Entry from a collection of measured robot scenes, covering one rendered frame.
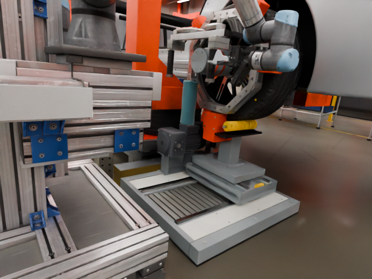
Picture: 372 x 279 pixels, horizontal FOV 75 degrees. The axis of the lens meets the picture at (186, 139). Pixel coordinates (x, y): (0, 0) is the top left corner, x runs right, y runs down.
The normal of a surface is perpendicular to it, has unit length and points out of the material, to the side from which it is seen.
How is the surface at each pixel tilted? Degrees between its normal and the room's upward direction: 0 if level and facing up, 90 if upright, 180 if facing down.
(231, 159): 90
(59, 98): 90
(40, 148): 90
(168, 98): 90
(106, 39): 72
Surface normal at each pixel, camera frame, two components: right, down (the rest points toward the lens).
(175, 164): 0.61, 0.26
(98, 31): 0.51, -0.04
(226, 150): -0.79, 0.09
